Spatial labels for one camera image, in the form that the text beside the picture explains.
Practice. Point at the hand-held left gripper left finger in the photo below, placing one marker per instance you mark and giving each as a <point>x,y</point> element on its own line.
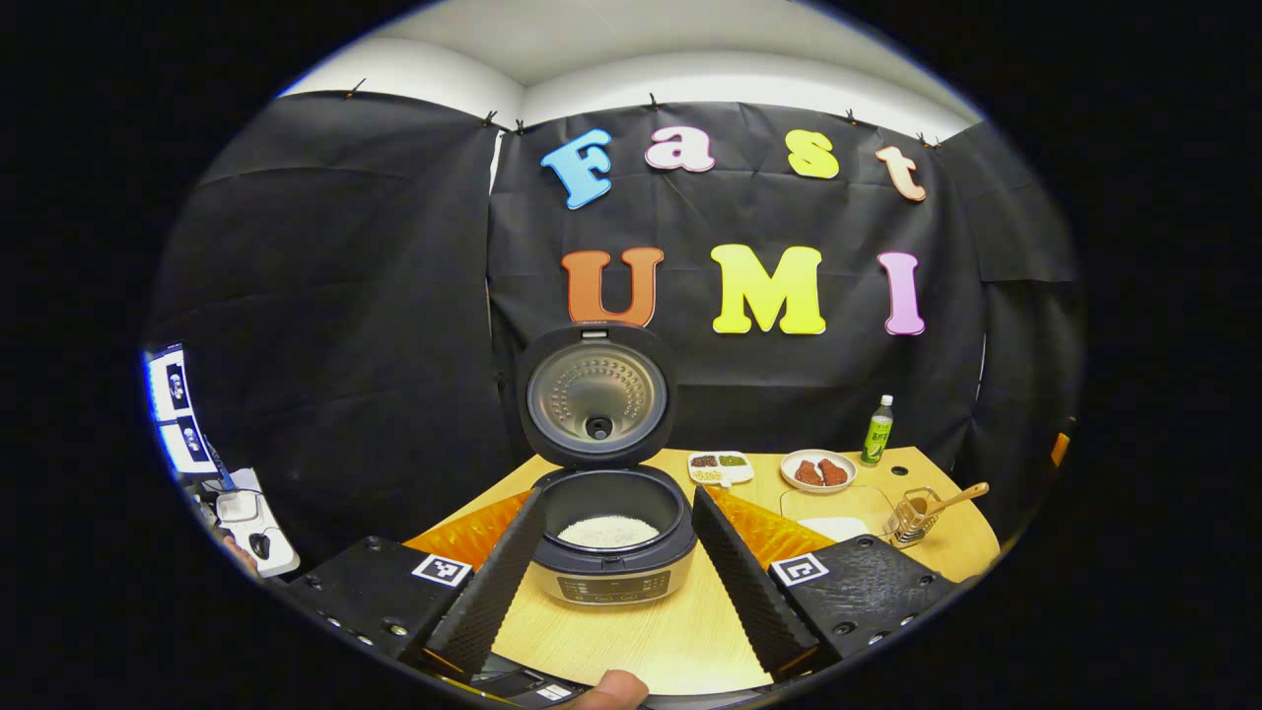
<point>493,592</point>

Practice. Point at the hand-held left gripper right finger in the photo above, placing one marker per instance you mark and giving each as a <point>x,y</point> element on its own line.
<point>744,592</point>

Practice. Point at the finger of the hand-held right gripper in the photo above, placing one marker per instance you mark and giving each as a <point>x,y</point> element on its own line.
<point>1060,446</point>

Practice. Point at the wooden spoon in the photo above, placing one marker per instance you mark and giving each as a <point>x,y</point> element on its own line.
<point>956,498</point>

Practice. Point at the dark grey rice cooker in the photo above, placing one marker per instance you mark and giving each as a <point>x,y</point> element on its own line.
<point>611,582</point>

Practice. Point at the white divided bean dish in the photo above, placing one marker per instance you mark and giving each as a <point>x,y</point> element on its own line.
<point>720,468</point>

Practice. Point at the white round plate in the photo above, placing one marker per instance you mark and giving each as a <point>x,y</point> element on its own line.
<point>789,471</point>

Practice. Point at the brown meat piece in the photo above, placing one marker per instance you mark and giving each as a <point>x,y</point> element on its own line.
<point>834,471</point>
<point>808,473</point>

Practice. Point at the green tea bottle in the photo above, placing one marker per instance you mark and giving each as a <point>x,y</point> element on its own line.
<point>876,439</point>

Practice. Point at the black computer mouse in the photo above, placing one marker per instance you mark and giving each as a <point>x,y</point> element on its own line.
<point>260,545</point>

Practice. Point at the small white device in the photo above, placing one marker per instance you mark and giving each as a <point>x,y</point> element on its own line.
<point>238,507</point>

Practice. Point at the computer monitor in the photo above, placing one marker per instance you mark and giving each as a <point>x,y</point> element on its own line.
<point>177,414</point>

